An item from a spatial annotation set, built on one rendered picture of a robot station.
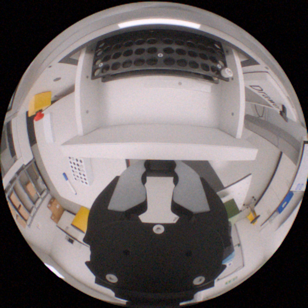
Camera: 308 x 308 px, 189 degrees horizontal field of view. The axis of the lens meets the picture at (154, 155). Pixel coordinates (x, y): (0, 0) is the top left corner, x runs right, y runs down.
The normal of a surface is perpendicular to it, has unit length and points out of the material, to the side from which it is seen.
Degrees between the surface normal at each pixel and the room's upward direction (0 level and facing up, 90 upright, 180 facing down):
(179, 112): 0
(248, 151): 0
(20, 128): 90
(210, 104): 0
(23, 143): 90
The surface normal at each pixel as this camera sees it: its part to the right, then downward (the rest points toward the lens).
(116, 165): -0.05, 0.47
